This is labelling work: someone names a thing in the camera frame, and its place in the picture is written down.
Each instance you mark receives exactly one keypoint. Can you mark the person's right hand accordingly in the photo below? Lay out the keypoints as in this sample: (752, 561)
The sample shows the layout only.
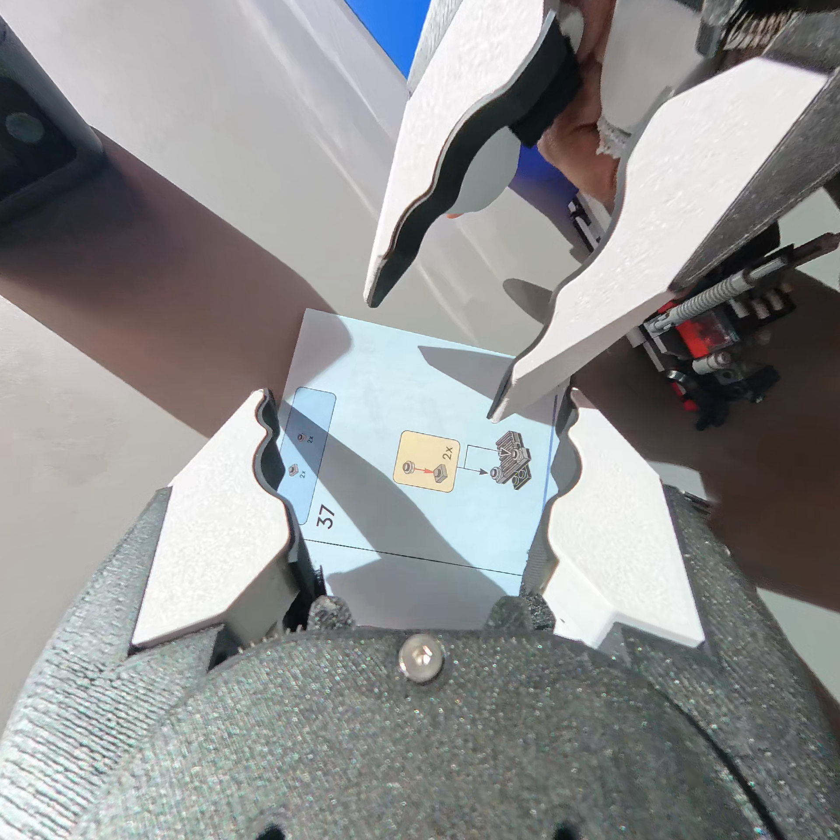
(584, 131)

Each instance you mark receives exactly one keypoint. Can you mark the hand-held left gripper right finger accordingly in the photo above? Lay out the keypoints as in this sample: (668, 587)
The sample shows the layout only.
(617, 538)

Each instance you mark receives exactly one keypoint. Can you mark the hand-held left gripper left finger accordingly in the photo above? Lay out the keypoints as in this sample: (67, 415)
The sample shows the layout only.
(216, 525)

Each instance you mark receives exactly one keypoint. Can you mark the dark grey cube device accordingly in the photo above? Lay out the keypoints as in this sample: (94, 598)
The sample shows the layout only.
(39, 151)

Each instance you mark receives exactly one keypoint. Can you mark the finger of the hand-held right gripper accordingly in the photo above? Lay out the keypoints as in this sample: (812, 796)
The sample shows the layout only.
(689, 197)
(446, 98)

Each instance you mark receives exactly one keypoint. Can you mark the black red toy brick truck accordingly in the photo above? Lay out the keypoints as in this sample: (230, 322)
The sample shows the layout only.
(709, 334)

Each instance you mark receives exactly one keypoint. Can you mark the light blue instruction booklet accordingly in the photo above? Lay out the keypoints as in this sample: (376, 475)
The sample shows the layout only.
(394, 407)

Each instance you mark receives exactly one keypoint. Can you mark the grey desk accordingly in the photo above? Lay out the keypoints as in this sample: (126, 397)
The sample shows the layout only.
(131, 367)

